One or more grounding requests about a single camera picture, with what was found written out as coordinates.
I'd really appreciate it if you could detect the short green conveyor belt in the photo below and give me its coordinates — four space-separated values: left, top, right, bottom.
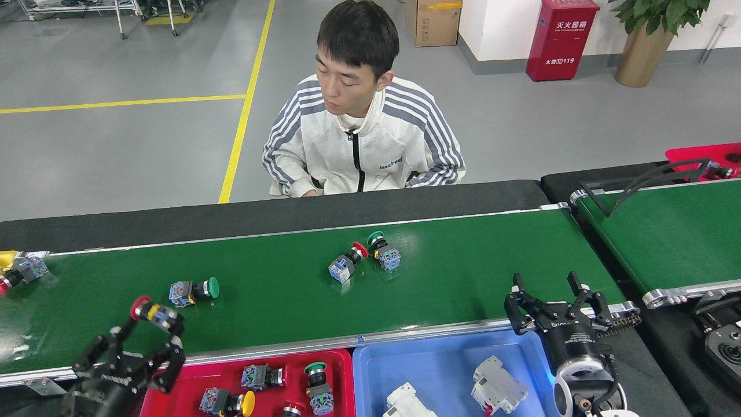
570 177 741 309

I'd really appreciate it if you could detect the black remote controller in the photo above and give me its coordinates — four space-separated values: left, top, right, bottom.
703 324 741 386

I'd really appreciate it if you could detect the white metal rack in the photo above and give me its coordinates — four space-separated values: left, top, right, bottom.
17 0 145 41

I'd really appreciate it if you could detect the blue plastic tray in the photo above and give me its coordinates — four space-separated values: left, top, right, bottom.
352 329 559 417

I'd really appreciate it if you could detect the black curved belt guide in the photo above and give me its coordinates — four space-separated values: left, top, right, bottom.
581 158 711 218

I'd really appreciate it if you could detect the white metal stand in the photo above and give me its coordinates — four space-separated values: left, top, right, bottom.
165 0 203 36

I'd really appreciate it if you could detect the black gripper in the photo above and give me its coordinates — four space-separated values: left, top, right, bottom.
61 312 186 417
504 271 614 372

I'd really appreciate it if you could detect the person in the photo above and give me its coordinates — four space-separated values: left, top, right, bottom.
262 0 467 199

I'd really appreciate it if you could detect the black drive chain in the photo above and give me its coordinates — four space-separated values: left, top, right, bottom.
596 310 642 339

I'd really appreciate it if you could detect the yellow push button switch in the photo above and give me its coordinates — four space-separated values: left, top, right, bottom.
200 389 256 417

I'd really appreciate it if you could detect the green potted plant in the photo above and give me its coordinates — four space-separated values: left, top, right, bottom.
608 0 711 36

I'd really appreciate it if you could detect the red plastic bin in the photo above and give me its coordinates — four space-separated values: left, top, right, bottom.
665 142 741 182

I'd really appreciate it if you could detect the golden plant pot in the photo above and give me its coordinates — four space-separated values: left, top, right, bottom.
614 22 678 89

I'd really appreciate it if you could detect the long green conveyor belt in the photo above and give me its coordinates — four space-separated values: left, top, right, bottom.
0 202 643 389

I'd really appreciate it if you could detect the white circuit breaker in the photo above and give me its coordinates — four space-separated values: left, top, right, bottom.
383 382 438 417
472 356 529 416

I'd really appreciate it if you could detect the brown cardboard box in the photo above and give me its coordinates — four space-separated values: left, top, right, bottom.
405 0 464 48

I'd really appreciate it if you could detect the white wall conduit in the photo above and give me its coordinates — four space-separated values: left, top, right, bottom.
698 14 730 64

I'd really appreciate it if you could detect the red fire extinguisher cabinet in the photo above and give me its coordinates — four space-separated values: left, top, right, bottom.
525 0 601 82

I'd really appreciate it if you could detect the red plastic tray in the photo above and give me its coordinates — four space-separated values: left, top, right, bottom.
139 349 355 417

